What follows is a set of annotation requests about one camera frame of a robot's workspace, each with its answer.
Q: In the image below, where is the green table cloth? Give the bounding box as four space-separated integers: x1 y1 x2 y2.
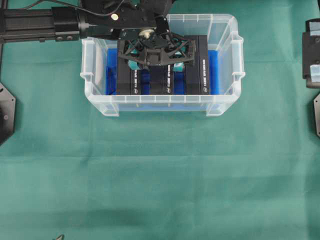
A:
0 0 320 240

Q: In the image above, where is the clear plastic storage case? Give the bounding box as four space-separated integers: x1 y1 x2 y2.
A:
80 14 245 117

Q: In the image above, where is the blue liner sheet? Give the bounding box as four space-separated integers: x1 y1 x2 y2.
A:
105 48 220 95

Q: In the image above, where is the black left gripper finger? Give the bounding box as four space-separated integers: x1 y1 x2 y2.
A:
117 37 148 71
164 32 196 71

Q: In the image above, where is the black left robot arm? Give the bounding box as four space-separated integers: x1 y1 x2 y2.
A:
0 0 196 69

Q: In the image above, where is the small dark object bottom edge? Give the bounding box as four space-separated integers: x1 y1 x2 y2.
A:
55 234 65 240

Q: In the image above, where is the black camera cable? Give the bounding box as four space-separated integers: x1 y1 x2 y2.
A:
34 0 126 17

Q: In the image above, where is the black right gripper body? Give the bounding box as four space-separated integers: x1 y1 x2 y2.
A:
302 18 320 88

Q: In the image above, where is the black box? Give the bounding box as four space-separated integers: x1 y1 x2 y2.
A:
116 40 142 95
149 64 174 95
184 35 211 95

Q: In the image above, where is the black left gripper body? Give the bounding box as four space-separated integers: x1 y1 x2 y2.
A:
82 0 173 67

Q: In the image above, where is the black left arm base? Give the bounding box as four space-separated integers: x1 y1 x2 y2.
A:
0 83 16 145

